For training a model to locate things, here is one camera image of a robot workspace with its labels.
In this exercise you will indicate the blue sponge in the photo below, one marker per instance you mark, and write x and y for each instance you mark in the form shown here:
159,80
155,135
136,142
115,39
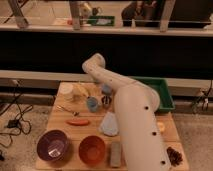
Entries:
105,89

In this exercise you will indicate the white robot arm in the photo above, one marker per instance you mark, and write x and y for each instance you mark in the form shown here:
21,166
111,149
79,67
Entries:
135,105

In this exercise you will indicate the orange bowl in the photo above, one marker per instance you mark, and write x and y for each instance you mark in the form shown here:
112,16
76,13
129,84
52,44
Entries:
92,150

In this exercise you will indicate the purple bowl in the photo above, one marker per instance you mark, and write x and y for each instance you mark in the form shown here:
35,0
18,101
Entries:
52,146

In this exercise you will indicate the small metal cup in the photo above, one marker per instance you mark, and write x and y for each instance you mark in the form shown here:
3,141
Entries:
106,101

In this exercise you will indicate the blue cup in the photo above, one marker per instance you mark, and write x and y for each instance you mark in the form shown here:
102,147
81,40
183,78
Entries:
92,104

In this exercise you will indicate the yellow banana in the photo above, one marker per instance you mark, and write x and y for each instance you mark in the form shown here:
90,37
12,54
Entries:
82,90

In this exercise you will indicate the clear plastic cup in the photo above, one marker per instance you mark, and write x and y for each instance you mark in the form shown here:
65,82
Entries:
67,90

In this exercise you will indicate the light blue cloth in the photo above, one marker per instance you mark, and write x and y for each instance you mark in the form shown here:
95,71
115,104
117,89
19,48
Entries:
109,125

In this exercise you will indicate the orange carrot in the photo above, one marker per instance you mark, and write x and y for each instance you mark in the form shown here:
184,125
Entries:
78,122

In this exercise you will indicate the wooden table board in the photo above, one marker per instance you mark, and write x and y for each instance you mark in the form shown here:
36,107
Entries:
71,160

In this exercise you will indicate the green plastic tray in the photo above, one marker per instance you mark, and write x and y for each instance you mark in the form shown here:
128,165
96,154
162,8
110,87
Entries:
160,85

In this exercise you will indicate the grey rectangular block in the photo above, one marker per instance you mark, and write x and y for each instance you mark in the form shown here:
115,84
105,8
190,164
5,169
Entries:
115,154

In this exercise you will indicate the bunch of dark grapes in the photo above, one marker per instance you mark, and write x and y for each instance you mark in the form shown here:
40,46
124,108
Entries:
175,157

